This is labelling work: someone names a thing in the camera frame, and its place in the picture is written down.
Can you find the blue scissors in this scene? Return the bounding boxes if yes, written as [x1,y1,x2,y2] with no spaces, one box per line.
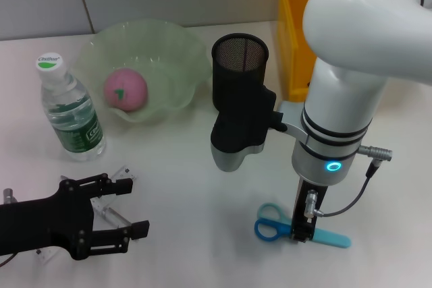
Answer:
[253,202,352,249]

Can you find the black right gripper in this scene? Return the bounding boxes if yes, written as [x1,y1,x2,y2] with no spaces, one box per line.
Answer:
[290,177,329,244]

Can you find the silver clear pen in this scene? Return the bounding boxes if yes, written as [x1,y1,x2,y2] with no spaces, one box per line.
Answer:
[59,175,133,233]

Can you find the left gripper cable with connectors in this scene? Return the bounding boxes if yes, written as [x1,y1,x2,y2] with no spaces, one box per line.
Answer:
[0,188,18,268]

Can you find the clear water bottle green label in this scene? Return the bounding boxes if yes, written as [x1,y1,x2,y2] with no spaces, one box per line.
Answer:
[34,53,107,163]

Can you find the black mesh pen holder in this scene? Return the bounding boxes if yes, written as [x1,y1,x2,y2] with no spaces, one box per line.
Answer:
[211,32,270,117]

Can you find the translucent green fruit bowl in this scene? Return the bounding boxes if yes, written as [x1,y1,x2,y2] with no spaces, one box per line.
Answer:
[72,20,210,124]

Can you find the yellow plastic bin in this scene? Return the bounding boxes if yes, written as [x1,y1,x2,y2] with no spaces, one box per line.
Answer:
[276,0,350,103]

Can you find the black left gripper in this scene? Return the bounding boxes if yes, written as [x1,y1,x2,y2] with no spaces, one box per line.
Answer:
[0,173,151,262]

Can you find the pink peach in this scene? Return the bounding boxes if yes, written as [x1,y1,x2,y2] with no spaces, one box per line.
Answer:
[103,67,149,113]

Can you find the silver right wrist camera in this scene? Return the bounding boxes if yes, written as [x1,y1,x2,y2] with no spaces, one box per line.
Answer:
[210,84,306,173]

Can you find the gripper cable with connectors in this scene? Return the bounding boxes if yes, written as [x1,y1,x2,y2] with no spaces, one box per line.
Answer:
[0,188,18,268]
[304,144,395,219]

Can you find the clear plastic ruler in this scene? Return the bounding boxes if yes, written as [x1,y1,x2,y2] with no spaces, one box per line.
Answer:
[34,165,139,264]

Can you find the right gripper cable with connectors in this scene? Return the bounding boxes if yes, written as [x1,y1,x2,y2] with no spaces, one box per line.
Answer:
[304,144,395,219]

